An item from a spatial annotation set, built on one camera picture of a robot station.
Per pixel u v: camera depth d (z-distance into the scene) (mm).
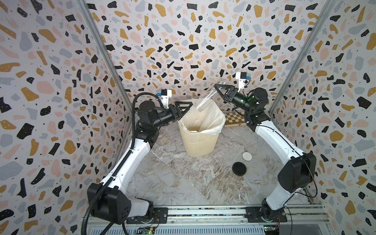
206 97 710
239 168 903
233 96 614
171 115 606
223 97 662
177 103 602
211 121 872
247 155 950
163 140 982
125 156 461
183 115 690
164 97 627
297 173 456
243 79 636
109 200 387
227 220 731
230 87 616
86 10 701
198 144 806
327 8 717
